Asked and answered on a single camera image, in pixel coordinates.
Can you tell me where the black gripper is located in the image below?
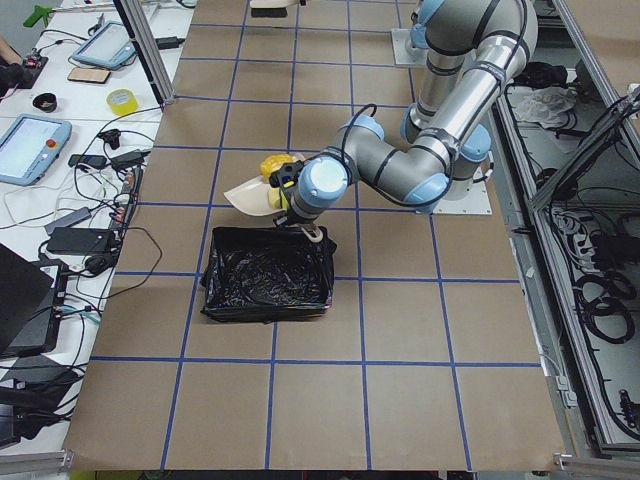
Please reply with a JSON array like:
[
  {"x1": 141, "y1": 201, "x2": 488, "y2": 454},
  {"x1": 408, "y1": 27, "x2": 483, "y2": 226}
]
[{"x1": 269, "y1": 162, "x2": 303, "y2": 227}]

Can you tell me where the yellow paper ball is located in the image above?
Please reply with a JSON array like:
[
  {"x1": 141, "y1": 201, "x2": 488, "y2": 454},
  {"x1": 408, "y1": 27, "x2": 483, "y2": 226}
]
[{"x1": 259, "y1": 154, "x2": 295, "y2": 180}]

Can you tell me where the beige plastic dustpan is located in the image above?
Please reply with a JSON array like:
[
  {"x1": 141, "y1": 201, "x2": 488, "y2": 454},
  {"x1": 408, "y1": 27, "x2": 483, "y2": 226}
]
[{"x1": 223, "y1": 153, "x2": 322, "y2": 246}]

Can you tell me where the wooden hand brush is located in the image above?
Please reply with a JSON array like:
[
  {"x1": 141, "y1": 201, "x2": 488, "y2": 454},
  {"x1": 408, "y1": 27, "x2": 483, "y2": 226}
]
[{"x1": 249, "y1": 0, "x2": 307, "y2": 18}]

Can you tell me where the yellow sponge piece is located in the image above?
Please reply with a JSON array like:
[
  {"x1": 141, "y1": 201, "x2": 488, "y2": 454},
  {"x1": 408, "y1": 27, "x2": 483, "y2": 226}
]
[{"x1": 267, "y1": 188, "x2": 283, "y2": 210}]

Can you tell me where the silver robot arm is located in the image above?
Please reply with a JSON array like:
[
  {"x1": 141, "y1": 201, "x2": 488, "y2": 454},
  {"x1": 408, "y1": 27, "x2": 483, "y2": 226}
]
[
  {"x1": 408, "y1": 12, "x2": 429, "y2": 56},
  {"x1": 269, "y1": 1, "x2": 538, "y2": 227}
]

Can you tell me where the black lined trash bin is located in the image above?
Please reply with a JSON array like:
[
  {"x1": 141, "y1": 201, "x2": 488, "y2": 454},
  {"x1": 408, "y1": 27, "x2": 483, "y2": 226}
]
[{"x1": 201, "y1": 227, "x2": 337, "y2": 323}]

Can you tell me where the small black adapter brick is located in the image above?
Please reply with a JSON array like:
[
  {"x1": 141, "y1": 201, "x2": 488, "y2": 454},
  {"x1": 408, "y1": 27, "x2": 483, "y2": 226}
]
[{"x1": 155, "y1": 36, "x2": 184, "y2": 50}]

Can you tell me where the yellow tape roll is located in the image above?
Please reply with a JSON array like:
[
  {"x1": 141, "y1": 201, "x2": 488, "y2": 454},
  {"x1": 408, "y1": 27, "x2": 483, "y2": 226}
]
[{"x1": 106, "y1": 88, "x2": 139, "y2": 117}]

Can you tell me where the blue teach pendant far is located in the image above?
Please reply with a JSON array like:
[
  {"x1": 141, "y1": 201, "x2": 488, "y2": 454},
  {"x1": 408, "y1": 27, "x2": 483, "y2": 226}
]
[{"x1": 71, "y1": 21, "x2": 136, "y2": 70}]

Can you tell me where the blue teach pendant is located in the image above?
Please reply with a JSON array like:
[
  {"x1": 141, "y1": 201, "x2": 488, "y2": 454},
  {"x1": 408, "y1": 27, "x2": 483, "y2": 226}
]
[
  {"x1": 1, "y1": 114, "x2": 72, "y2": 186},
  {"x1": 71, "y1": 21, "x2": 136, "y2": 70}
]

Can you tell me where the black power adapter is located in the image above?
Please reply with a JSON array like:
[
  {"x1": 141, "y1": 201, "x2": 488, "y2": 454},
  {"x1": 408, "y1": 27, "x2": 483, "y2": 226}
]
[{"x1": 46, "y1": 227, "x2": 115, "y2": 255}]

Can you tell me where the blue teach pendant near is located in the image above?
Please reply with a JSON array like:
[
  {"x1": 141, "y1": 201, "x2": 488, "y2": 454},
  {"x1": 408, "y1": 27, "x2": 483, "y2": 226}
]
[{"x1": 1, "y1": 114, "x2": 72, "y2": 186}]

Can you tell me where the white crumpled cloth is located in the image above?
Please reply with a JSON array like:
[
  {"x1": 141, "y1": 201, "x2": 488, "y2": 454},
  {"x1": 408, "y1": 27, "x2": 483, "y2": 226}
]
[{"x1": 514, "y1": 86, "x2": 577, "y2": 129}]

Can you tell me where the black laptop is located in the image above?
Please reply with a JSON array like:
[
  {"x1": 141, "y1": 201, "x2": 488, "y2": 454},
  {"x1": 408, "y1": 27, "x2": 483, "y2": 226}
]
[{"x1": 1, "y1": 246, "x2": 69, "y2": 359}]

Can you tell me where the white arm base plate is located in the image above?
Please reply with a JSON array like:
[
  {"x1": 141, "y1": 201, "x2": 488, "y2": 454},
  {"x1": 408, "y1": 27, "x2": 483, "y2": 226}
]
[
  {"x1": 391, "y1": 28, "x2": 428, "y2": 68},
  {"x1": 433, "y1": 167, "x2": 492, "y2": 215}
]

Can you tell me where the aluminium frame post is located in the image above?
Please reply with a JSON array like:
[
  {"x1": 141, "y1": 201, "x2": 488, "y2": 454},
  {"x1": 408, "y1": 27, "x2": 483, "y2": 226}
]
[{"x1": 114, "y1": 0, "x2": 175, "y2": 108}]

